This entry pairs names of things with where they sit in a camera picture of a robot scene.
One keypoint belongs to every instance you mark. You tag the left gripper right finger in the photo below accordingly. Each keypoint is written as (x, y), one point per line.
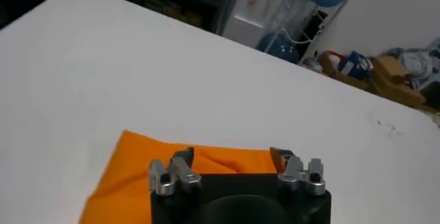
(295, 174)

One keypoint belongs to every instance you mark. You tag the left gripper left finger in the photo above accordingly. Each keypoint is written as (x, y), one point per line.
(182, 174)

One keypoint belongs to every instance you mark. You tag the orange t-shirt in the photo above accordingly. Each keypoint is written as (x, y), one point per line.
(130, 177)

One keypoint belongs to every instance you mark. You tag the grey clothes pile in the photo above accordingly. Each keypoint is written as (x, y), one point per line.
(419, 64)

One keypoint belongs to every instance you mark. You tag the open box with white contents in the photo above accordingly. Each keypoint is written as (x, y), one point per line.
(330, 69)

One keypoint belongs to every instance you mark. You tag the clear plastic bag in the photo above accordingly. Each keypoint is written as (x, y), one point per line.
(312, 64)

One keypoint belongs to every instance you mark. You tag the blue paper bag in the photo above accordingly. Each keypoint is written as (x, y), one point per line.
(355, 65)

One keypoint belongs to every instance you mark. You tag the large open cardboard box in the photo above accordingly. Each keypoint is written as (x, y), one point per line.
(395, 84)

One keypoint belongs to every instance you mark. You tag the white metal jug rack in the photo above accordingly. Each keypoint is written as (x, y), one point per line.
(323, 22)

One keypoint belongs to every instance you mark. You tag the white water dispenser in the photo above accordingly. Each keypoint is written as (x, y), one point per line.
(254, 9)

